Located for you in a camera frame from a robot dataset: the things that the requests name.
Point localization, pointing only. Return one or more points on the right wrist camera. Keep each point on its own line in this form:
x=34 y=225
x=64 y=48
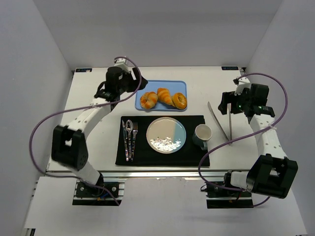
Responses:
x=241 y=83

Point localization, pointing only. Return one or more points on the left croissant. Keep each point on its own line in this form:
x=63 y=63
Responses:
x=148 y=100

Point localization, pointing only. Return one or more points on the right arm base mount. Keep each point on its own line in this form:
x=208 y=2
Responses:
x=217 y=198

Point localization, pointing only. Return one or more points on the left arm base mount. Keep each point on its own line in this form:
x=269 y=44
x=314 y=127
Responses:
x=87 y=196

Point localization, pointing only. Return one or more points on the table knife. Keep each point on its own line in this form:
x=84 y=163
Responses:
x=125 y=140

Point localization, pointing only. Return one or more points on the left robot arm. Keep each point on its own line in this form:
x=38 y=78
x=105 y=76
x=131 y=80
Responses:
x=69 y=147

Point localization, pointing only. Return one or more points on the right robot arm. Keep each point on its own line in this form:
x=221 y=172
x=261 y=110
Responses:
x=273 y=173

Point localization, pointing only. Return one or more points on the bagel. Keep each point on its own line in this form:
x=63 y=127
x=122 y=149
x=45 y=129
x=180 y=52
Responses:
x=179 y=101

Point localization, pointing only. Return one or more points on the blue tray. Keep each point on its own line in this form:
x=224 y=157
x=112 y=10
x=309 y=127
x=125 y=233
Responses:
x=153 y=85

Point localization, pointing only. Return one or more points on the middle croissant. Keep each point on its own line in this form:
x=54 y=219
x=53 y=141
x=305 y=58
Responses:
x=164 y=96

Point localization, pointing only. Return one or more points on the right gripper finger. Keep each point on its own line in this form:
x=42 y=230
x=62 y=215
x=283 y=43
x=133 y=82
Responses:
x=228 y=97
x=223 y=108

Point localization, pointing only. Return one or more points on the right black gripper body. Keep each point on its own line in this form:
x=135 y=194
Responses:
x=228 y=100

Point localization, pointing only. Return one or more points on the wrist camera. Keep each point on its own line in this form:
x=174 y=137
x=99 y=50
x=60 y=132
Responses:
x=122 y=64
x=241 y=83

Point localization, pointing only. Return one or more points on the teal mug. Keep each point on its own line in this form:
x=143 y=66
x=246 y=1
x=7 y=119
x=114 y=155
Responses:
x=202 y=134

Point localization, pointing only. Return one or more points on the two-tone round plate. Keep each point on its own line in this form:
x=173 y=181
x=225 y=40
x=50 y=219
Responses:
x=166 y=135

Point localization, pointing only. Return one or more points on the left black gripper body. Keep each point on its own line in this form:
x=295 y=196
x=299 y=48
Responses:
x=134 y=80

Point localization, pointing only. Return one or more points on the metal tongs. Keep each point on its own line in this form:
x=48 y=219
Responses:
x=224 y=125

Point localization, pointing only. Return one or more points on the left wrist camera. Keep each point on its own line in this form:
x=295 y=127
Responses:
x=122 y=64

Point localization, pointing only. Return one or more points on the spoon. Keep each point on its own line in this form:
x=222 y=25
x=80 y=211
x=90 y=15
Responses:
x=129 y=129

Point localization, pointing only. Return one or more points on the fork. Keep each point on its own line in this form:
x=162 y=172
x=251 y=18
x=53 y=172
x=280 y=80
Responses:
x=134 y=133

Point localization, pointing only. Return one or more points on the black placemat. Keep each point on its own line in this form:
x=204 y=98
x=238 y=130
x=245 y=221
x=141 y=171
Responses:
x=188 y=156

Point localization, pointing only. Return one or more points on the croissant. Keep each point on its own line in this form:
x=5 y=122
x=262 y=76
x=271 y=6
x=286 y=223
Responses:
x=148 y=100
x=164 y=96

